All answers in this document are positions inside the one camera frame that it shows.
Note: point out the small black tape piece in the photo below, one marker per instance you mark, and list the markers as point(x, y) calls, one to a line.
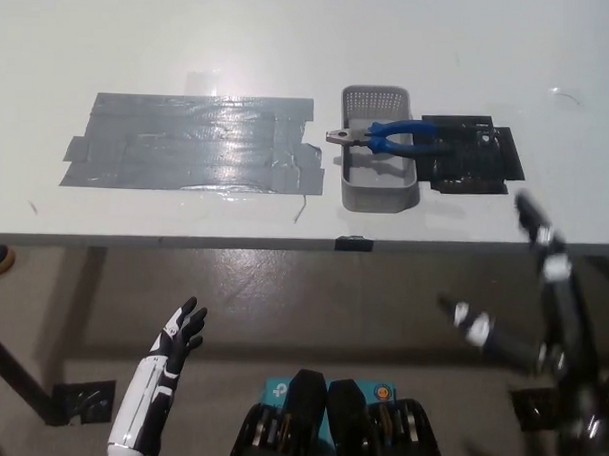
point(354, 244)

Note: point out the black diagonal table leg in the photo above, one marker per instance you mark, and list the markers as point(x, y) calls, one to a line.
point(14, 360)

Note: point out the grey duct tape area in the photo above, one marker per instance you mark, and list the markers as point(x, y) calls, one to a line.
point(187, 144)

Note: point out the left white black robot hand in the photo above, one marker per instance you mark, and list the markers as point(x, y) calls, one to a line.
point(162, 363)

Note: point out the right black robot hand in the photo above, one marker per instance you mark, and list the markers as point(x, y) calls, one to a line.
point(557, 297)

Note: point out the black tape area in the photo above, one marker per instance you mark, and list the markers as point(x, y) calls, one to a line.
point(472, 159)

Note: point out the grey perforated plastic container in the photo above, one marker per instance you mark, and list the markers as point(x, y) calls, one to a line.
point(379, 175)

